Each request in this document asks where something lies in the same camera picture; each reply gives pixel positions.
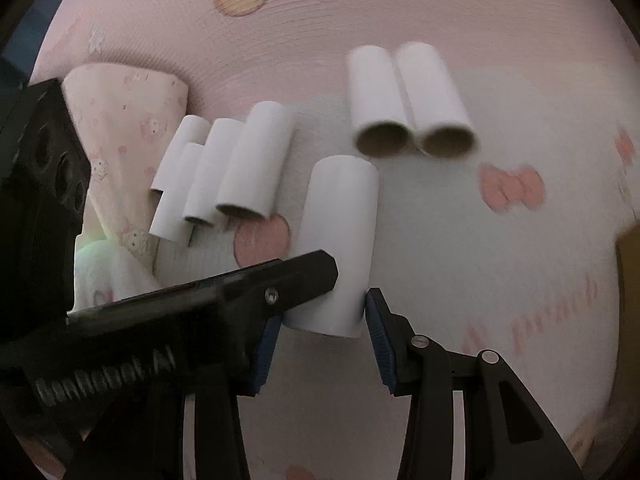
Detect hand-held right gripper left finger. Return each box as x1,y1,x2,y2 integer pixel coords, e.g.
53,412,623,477
65,313,282,480

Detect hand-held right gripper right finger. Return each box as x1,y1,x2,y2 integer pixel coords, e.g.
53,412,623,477
364,287,586,480

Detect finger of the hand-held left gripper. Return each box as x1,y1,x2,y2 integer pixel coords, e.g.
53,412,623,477
67,249,340,358

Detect white cardboard tube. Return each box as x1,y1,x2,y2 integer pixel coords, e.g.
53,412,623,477
396,41,477,157
284,155,380,339

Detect white foam block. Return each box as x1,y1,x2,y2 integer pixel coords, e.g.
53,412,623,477
151,115,211,193
183,118,246,226
149,143,204,241
215,101,295,220
346,45,414,157

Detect pale printed folded cloth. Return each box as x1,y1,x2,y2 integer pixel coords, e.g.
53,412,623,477
62,62,190,311

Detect pink printed blanket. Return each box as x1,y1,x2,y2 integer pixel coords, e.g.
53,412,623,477
20,0,640,480

